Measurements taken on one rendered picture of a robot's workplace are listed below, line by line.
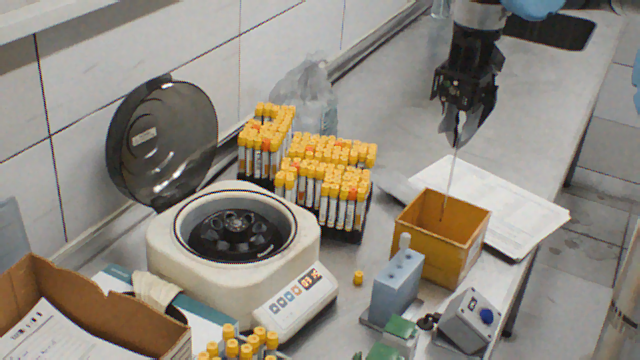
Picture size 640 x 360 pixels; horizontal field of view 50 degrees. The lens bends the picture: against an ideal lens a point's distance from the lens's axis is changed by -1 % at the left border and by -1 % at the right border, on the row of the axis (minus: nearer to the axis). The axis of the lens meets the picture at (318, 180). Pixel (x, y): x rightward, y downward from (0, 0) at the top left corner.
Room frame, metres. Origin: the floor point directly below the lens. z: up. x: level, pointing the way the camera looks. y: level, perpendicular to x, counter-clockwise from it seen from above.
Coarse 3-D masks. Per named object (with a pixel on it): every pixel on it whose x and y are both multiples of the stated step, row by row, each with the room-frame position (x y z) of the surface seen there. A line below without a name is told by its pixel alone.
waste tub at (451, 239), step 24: (432, 192) 1.07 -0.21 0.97; (408, 216) 1.02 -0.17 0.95; (432, 216) 1.07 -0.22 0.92; (456, 216) 1.05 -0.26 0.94; (480, 216) 1.03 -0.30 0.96; (432, 240) 0.93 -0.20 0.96; (456, 240) 1.04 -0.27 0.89; (480, 240) 0.99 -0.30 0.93; (432, 264) 0.93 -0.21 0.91; (456, 264) 0.91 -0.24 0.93; (456, 288) 0.91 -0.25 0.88
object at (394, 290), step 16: (416, 256) 0.87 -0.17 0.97; (384, 272) 0.82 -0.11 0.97; (400, 272) 0.83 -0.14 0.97; (416, 272) 0.85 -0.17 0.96; (384, 288) 0.80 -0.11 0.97; (400, 288) 0.80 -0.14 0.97; (416, 288) 0.87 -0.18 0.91; (384, 304) 0.80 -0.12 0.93; (400, 304) 0.81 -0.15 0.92; (416, 304) 0.86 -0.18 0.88; (368, 320) 0.81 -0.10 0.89; (384, 320) 0.79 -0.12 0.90
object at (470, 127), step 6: (480, 108) 0.97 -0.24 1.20; (468, 114) 0.97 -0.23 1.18; (474, 114) 0.96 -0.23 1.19; (480, 114) 0.96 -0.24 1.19; (468, 120) 0.95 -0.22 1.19; (474, 120) 0.96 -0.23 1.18; (462, 126) 0.98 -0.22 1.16; (468, 126) 0.95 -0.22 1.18; (474, 126) 0.97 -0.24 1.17; (462, 132) 0.93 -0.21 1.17; (468, 132) 0.95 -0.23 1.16; (474, 132) 0.97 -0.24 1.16; (462, 138) 0.93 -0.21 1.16; (468, 138) 0.97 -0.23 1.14; (462, 144) 0.97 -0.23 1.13
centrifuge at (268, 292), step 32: (224, 192) 0.98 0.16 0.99; (256, 192) 0.98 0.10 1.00; (160, 224) 0.88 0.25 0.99; (192, 224) 0.93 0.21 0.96; (288, 224) 0.92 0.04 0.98; (160, 256) 0.81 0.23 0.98; (192, 256) 0.80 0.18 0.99; (288, 256) 0.83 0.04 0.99; (192, 288) 0.78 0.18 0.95; (224, 288) 0.75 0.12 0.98; (256, 288) 0.76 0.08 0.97; (288, 288) 0.82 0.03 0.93; (320, 288) 0.84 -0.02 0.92; (256, 320) 0.75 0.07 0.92; (288, 320) 0.76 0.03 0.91
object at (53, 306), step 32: (32, 256) 0.74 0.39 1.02; (0, 288) 0.68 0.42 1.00; (32, 288) 0.73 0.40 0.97; (64, 288) 0.71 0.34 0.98; (96, 288) 0.69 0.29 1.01; (0, 320) 0.67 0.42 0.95; (32, 320) 0.69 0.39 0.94; (64, 320) 0.70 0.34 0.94; (96, 320) 0.69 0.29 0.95; (128, 320) 0.66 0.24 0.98; (160, 320) 0.65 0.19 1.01; (0, 352) 0.63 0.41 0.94; (32, 352) 0.63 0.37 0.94; (64, 352) 0.64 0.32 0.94; (96, 352) 0.65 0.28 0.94; (128, 352) 0.65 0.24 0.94; (160, 352) 0.65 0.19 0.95
